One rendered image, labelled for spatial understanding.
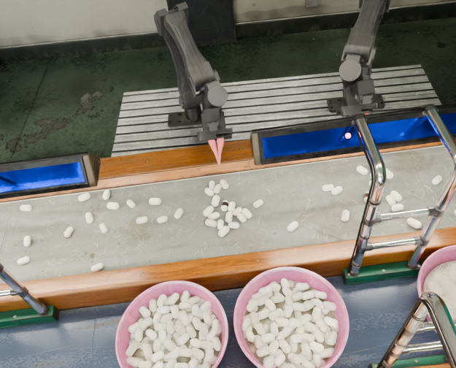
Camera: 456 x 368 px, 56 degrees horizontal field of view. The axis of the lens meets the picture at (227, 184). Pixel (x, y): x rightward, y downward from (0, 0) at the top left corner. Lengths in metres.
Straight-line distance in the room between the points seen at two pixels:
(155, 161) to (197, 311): 0.51
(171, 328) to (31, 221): 0.57
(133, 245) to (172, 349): 0.32
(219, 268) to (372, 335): 0.41
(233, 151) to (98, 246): 0.50
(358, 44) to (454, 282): 0.67
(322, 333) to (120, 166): 0.78
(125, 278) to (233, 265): 0.28
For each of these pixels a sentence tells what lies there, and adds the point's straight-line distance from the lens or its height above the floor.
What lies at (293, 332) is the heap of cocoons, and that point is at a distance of 1.09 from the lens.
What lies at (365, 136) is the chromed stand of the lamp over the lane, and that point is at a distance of 0.91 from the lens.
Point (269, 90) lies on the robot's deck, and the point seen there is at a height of 0.67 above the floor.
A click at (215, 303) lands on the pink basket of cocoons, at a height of 0.76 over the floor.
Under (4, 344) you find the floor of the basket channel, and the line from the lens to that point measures 1.33.
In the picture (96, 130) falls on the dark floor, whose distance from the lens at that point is 2.77.
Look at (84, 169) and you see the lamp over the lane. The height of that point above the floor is 1.08.
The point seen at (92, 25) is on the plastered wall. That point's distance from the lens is 3.35.
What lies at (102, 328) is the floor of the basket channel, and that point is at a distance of 1.23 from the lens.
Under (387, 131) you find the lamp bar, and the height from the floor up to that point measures 1.08.
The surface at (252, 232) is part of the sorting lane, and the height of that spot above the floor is 0.74.
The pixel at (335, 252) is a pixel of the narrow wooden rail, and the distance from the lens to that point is 1.14.
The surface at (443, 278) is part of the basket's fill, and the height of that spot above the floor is 0.73.
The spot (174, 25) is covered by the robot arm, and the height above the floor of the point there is 1.08.
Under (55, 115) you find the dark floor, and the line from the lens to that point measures 3.01.
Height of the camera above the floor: 1.75
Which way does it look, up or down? 51 degrees down
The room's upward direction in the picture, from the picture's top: 9 degrees counter-clockwise
